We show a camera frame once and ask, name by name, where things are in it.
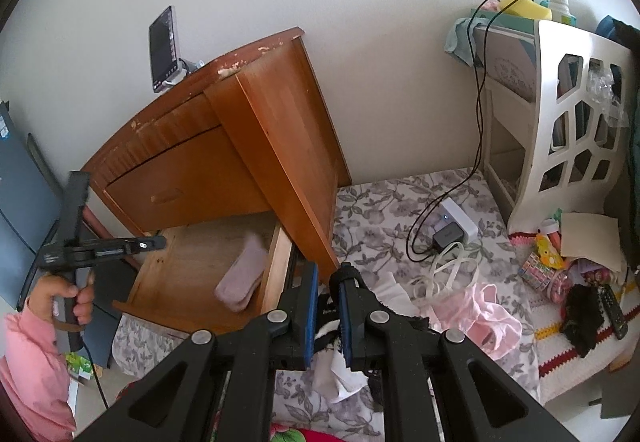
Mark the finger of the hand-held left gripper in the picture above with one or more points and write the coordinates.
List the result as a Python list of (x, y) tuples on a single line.
[(130, 247)]

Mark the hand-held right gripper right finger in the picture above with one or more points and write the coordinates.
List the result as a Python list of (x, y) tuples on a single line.
[(345, 322)]

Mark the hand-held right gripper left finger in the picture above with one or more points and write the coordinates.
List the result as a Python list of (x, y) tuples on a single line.
[(310, 317)]

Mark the white cloth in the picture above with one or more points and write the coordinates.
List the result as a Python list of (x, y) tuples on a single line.
[(395, 294)]

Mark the black and white garment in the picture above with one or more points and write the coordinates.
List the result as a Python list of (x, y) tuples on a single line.
[(340, 382)]

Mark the grey sock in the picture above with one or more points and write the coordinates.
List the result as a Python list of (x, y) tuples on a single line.
[(240, 277)]

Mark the pink cloth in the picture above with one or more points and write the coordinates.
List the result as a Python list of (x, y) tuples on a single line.
[(480, 317)]

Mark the person's left hand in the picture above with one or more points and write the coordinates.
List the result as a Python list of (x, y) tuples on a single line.
[(45, 292)]

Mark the wooden drawer below fluted panel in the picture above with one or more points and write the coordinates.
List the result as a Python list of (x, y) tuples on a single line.
[(200, 182)]

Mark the grey floral bedsheet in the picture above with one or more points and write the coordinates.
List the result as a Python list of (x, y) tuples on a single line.
[(380, 222)]

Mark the green white packet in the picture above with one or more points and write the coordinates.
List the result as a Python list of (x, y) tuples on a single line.
[(77, 364)]

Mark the black charger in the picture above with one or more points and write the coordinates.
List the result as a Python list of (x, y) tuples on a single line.
[(447, 239)]

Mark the white power strip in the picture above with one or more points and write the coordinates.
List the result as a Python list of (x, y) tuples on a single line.
[(460, 217)]

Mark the wooden nightstand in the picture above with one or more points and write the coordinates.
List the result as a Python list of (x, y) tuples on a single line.
[(280, 132)]

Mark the white phone stand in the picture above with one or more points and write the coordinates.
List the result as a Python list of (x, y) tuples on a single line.
[(190, 67)]

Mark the black smartphone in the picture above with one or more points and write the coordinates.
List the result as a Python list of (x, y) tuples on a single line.
[(164, 49)]

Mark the colourful puzzle cube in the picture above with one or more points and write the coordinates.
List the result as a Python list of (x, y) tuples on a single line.
[(535, 269)]

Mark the yellow plastic toy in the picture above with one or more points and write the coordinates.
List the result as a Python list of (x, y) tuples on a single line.
[(547, 254)]

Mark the striped crochet mat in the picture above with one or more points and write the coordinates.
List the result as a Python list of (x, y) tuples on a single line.
[(565, 367)]

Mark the black cloth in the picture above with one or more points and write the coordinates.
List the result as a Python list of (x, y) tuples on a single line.
[(580, 317)]

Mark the beige paper sheet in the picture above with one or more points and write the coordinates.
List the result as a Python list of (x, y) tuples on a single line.
[(590, 237)]

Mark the black remote control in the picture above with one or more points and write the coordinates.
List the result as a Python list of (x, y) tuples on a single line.
[(612, 312)]

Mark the teal cloth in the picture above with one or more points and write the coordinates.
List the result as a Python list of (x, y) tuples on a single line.
[(457, 39)]

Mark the pale album box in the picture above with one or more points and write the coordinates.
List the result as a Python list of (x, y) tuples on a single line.
[(510, 62)]

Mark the white lattice shelf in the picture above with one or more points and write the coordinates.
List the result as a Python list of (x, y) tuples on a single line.
[(547, 72)]

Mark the dark green jacket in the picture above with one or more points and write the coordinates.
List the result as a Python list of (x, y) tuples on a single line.
[(631, 147)]

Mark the clear plastic wrap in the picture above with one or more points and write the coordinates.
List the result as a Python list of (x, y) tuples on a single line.
[(607, 92)]

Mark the yellow plastic item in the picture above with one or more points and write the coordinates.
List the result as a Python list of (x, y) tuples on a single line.
[(525, 9)]

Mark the white plastic bottle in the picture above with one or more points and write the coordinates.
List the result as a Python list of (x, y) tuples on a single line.
[(559, 7)]

